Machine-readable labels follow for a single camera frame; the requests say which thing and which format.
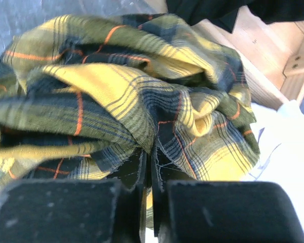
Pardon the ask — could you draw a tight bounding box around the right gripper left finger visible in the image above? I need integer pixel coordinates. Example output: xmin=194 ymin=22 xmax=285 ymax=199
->
xmin=0 ymin=179 xmax=144 ymax=242

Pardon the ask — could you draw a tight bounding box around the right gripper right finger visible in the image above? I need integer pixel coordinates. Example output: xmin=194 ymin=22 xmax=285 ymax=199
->
xmin=154 ymin=180 xmax=304 ymax=242

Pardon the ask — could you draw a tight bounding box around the yellow plaid shirt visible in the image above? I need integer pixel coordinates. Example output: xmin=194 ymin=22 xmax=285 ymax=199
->
xmin=0 ymin=14 xmax=260 ymax=192

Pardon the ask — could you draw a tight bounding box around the white shirt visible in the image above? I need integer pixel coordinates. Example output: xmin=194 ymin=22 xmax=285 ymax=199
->
xmin=243 ymin=101 xmax=304 ymax=230

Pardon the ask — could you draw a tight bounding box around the rear black shirt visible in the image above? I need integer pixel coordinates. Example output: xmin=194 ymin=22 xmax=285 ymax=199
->
xmin=166 ymin=0 xmax=304 ymax=33

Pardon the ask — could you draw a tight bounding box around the wooden clothes rack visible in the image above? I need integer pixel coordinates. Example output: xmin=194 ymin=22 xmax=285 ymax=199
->
xmin=141 ymin=0 xmax=304 ymax=111

